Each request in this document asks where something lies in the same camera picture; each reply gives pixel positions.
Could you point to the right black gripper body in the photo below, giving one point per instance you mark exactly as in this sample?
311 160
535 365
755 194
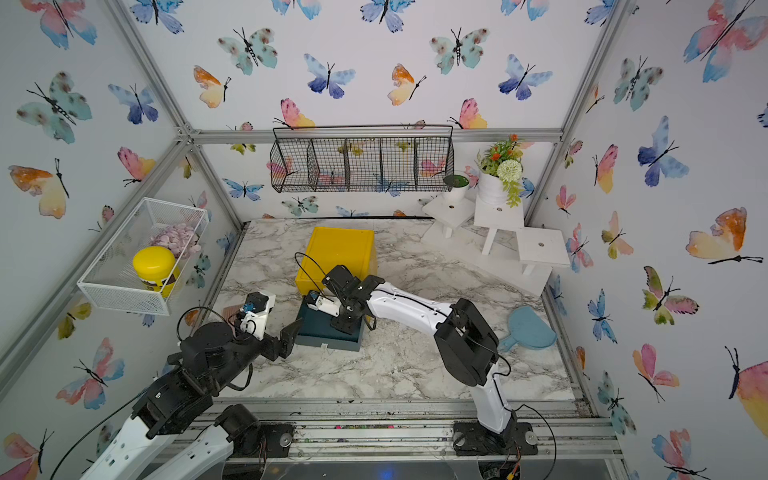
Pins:
344 321

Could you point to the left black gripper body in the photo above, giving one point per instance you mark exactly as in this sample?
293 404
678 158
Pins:
247 349

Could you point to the teal drawer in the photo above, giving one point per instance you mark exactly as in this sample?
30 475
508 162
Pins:
317 330

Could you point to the yellow plastic drawer cabinet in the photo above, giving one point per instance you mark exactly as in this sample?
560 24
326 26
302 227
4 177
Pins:
329 247

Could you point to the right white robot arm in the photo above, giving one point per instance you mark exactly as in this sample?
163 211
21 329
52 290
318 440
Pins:
468 348

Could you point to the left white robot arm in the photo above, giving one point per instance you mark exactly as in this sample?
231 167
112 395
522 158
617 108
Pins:
164 411

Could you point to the yellow lidded jar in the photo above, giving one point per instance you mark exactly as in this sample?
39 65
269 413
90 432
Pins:
157 269

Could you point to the pink flower bunch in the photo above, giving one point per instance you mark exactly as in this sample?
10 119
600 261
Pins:
180 239

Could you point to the white tiered step shelf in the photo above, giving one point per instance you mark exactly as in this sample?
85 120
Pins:
494 239

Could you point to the small white pot green plant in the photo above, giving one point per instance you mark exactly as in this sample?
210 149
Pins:
457 186

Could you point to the teal paddle board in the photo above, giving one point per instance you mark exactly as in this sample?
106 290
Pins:
528 330

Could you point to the white pot with flowers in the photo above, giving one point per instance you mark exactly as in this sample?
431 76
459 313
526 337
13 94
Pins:
501 172

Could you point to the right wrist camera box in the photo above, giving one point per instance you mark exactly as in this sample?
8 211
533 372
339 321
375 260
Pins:
321 303

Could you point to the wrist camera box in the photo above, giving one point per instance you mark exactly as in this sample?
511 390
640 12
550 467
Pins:
253 315
321 303

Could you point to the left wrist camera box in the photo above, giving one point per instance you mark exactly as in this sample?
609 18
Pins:
253 315

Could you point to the white mesh wall basket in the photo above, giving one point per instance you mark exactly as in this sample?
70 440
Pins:
110 282

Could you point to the black wire wall basket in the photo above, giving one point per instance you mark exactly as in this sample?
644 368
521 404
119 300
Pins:
391 159

